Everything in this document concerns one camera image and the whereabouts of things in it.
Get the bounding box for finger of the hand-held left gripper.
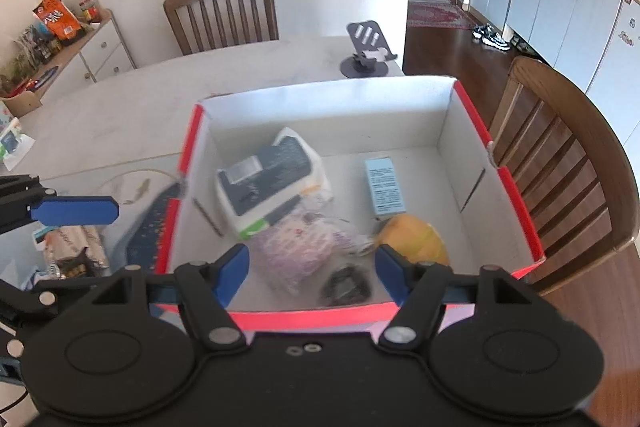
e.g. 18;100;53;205
0;279;96;321
0;176;120;233

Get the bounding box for grey phone stand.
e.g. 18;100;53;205
340;20;400;78

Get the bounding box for patterned door rug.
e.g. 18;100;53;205
407;2;479;30

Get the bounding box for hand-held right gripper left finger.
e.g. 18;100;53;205
90;244;250;352

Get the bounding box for red cardboard shoe box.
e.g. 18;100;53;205
152;77;546;333

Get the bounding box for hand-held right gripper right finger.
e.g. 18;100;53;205
374;244;540;352

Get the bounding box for small wooden tray box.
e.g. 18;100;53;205
0;88;44;118

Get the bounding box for white snack packet orange picture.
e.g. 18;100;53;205
31;227;53;253

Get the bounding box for white sideboard cabinet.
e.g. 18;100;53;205
0;9;137;118

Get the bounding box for green white wipes packet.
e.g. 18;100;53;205
0;117;36;170

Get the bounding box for dark blue speckled hand fan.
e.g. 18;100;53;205
125;179;189;276

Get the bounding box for small black object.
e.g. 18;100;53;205
320;264;374;308

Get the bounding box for crumpled gold foil bag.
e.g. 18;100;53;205
44;226;109;279

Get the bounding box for grey lower cabinet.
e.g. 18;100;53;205
505;0;626;80

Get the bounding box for white cabinet with stickers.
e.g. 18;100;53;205
585;0;640;96

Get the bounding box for pair of sneakers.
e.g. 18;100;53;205
472;24;511;52

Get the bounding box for light blue small carton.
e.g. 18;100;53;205
364;155;407;218

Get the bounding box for yellow round soft object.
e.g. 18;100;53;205
377;214;451;268

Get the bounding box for pink patterned plastic bag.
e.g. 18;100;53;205
257;211;362;296

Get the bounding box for orange snack bag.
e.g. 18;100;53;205
32;0;84;48

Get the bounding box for dark blue white tissue pack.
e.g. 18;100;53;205
215;127;334;242

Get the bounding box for dark packet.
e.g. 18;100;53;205
54;257;97;279

